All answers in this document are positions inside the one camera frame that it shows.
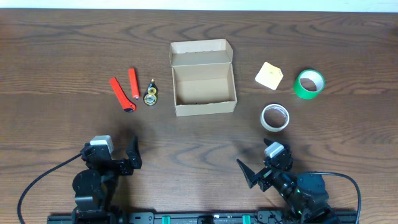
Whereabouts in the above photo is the green tape roll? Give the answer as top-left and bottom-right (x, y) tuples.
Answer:
(294, 69), (325, 100)

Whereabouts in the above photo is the short orange utility knife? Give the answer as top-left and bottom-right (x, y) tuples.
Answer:
(128, 68), (140, 100)

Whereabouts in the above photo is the beige masking tape roll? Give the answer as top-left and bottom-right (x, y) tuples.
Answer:
(260, 103), (290, 133)

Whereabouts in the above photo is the brown cardboard box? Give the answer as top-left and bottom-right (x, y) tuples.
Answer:
(169, 39), (237, 117)

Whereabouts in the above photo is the yellow sticky note pad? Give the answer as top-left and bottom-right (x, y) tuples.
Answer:
(255, 62), (284, 90)

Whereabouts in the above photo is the long orange utility knife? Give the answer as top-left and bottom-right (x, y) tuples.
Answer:
(109, 77), (136, 113)

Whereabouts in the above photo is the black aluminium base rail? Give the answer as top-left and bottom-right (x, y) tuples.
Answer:
(47, 210), (356, 224)

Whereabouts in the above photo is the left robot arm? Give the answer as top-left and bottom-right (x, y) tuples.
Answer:
(72, 135), (142, 223)

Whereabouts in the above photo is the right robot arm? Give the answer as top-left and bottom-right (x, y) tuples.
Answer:
(236, 138), (341, 223)

